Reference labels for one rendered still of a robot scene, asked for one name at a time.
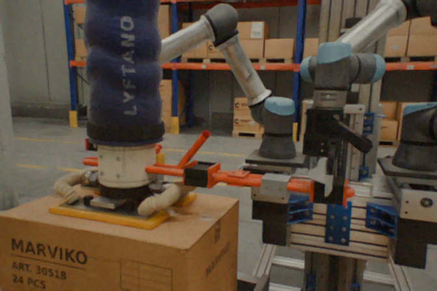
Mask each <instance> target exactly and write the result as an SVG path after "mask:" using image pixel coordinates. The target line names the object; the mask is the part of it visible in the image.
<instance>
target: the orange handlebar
mask: <svg viewBox="0 0 437 291"><path fill-rule="evenodd" d="M160 152H161V148H160V147H159V146H156V154H158V153H160ZM82 164H83V165H85V166H97V167H98V157H86V158H84V159H83V160H82ZM154 165H156V166H146V167H145V172H146V173H152V174H158V175H167V176H173V177H182V178H183V170H179V169H173V168H175V167H176V166H177V165H172V164H161V163H156V162H155V163H154ZM157 166H164V167H172V168H163V167H157ZM250 173H251V172H250V171H240V170H233V171H222V170H218V172H217V174H216V173H213V174H212V177H211V180H212V181H217V182H223V183H227V184H226V185H230V186H238V187H245V186H246V185H247V186H257V187H260V186H261V178H262V177H263V176H264V175H254V174H250ZM310 186H311V181H305V180H298V179H291V180H290V183H288V184H287V186H286V188H287V191H292V192H302V193H308V194H310ZM354 195H355V190H354V188H353V187H351V186H348V190H347V198H351V197H353V196H354Z"/></svg>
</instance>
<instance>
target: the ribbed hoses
mask: <svg viewBox="0 0 437 291"><path fill-rule="evenodd" d="M85 171H93V172H98V167H90V168H86V169H84V170H83V171H81V172H77V173H76V172H73V173H70V174H68V175H66V176H64V177H62V178H60V179H59V180H58V181H57V182H56V183H55V185H54V187H53V189H54V191H55V193H56V194H57V195H59V196H60V197H62V198H64V199H65V201H67V203H69V204H71V203H73V202H74V201H76V200H78V199H79V198H80V194H78V192H76V189H74V188H73V186H75V185H78V184H85V183H86V181H85ZM166 185H167V187H165V188H166V190H165V191H164V192H163V193H162V194H160V195H159V196H157V197H156V196H154V197H153V196H152V197H151V198H147V199H146V200H145V201H143V202H142V203H141V205H140V207H139V208H138V212H139V214H140V215H141V216H149V215H151V214H152V213H153V212H155V211H156V212H157V211H160V210H162V209H163V210H165V209H166V208H168V207H169V206H171V205H172V204H173V203H174V202H175V201H176V200H177V199H178V198H179V197H180V195H183V194H185V193H187V192H192V191H194V190H195V189H196V187H195V186H186V185H185V186H183V180H182V179H181V180H179V181H176V182H175V181H174V183H170V184H168V183H167V184H166ZM166 185H165V186H166Z"/></svg>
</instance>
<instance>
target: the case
mask: <svg viewBox="0 0 437 291"><path fill-rule="evenodd" d="M195 194H196V199H195V200H194V201H192V202H191V203H189V204H188V205H187V206H184V207H174V206H169V207H168V208H166V209H165V210H163V209H162V210H160V211H167V212H169V218H168V219H167V220H165V221H164V222H163V223H161V224H159V225H158V226H157V227H155V228H154V229H152V230H147V229H140V228H134V227H127V226H123V225H117V224H113V223H106V222H102V221H96V220H85V219H81V218H74V217H71V216H64V215H60V214H50V213H49V207H52V206H53V205H56V204H57V203H60V202H63V201H65V199H64V198H62V197H60V196H59V195H57V194H56V193H54V194H52V195H49V196H46V197H43V198H41V199H37V200H35V201H31V202H30V203H26V204H24V205H20V206H18V207H16V208H14V209H10V210H8V211H5V212H1V213H0V291H237V274H238V273H237V253H238V232H239V199H235V198H230V197H221V196H212V195H207V194H199V193H195Z"/></svg>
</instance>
